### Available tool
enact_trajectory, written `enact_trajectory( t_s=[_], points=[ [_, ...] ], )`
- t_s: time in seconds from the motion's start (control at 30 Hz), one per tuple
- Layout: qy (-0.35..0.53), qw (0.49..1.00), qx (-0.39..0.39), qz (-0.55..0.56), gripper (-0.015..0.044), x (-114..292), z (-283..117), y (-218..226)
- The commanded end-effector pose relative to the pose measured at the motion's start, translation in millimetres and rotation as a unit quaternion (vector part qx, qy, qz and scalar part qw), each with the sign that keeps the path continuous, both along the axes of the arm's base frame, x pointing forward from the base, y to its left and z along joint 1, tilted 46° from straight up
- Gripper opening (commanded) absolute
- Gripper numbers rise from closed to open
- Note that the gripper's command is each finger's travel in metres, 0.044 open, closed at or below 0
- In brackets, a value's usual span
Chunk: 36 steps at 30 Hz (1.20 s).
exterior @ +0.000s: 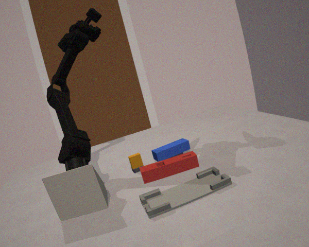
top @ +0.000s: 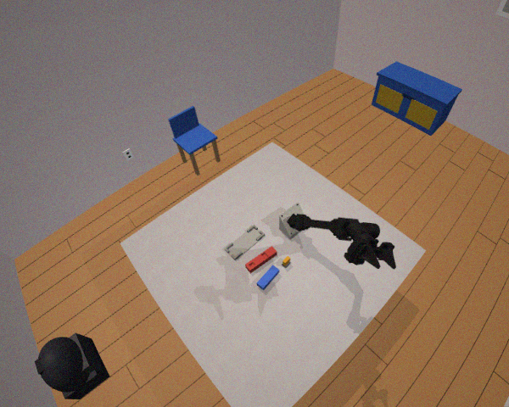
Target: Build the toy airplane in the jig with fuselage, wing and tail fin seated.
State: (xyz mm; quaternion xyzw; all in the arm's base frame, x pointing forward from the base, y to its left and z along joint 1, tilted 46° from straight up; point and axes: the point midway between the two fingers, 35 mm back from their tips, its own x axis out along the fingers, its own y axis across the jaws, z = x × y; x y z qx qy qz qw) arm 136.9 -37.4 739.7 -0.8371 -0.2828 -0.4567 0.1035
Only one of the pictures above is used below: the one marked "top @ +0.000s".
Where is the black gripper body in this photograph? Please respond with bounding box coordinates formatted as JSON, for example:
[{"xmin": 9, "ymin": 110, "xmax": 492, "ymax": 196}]
[{"xmin": 347, "ymin": 229, "xmax": 395, "ymax": 258}]

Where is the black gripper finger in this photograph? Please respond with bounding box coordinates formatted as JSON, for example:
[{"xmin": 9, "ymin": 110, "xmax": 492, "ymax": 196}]
[
  {"xmin": 378, "ymin": 247, "xmax": 396, "ymax": 269},
  {"xmin": 355, "ymin": 244, "xmax": 381, "ymax": 269}
]

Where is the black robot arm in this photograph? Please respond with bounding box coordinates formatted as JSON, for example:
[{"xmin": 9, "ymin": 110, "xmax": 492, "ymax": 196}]
[{"xmin": 287, "ymin": 214, "xmax": 380, "ymax": 265}]

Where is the blue rectangular block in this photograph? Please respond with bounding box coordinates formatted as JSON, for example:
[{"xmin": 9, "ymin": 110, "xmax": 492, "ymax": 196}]
[{"xmin": 257, "ymin": 265, "xmax": 280, "ymax": 291}]

